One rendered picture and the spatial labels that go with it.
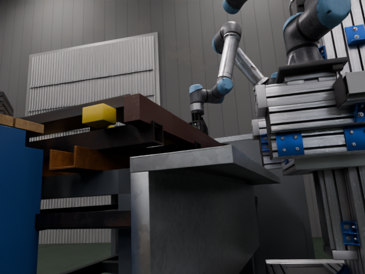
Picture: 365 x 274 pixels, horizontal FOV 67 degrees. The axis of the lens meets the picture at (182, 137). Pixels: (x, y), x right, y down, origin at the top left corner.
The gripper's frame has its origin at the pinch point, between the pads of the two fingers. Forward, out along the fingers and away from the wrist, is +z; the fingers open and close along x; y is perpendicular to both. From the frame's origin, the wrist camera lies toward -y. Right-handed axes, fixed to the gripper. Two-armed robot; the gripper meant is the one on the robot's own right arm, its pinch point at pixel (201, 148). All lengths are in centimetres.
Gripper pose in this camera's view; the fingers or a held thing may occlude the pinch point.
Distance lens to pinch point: 149.5
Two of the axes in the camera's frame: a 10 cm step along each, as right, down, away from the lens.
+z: 0.6, 9.8, -2.1
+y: -3.9, -1.7, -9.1
